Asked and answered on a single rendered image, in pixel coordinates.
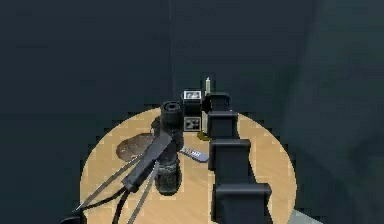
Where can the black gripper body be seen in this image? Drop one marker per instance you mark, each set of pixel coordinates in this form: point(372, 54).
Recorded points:
point(170, 115)

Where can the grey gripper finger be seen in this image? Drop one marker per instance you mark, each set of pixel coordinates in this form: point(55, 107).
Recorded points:
point(146, 190)
point(106, 184)

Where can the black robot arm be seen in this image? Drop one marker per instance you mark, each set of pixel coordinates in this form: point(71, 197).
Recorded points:
point(233, 166)

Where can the dark textured statue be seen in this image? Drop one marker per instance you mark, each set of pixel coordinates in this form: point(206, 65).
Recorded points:
point(169, 178)

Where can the brown round dish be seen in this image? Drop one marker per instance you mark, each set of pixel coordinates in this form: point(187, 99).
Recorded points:
point(133, 146)

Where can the grey remote control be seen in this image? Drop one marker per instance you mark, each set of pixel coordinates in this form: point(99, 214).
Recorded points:
point(195, 154)

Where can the white candle gold holder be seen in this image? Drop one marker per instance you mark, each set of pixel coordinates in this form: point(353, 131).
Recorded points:
point(208, 86)

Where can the round wooden table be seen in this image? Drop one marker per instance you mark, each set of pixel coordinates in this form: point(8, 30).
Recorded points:
point(270, 160)

